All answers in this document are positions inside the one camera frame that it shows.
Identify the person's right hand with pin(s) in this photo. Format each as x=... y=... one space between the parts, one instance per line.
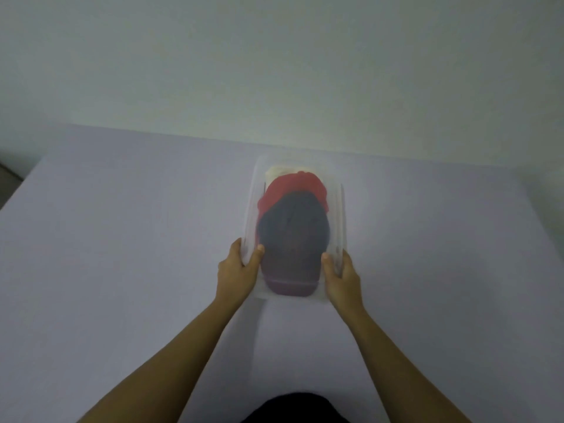
x=343 y=286

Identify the person's left hand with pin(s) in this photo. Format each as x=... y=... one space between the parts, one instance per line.
x=234 y=278

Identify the person's right thumb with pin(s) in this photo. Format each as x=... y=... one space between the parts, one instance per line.
x=328 y=268

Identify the person's left thumb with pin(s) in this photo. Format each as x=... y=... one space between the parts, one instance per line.
x=255 y=260

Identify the clear plastic storage box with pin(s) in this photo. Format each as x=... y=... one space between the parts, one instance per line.
x=341 y=207

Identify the person's left forearm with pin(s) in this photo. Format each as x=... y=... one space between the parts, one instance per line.
x=163 y=370

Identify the person's right forearm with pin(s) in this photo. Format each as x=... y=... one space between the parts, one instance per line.
x=396 y=374

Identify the dark blue baseball cap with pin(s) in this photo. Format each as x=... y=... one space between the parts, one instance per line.
x=293 y=242

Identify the red baseball cap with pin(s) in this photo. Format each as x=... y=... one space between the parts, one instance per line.
x=293 y=184

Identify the cream white baseball cap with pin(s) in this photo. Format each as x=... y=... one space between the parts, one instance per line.
x=277 y=171

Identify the person's black clothing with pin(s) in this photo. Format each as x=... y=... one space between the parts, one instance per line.
x=294 y=409

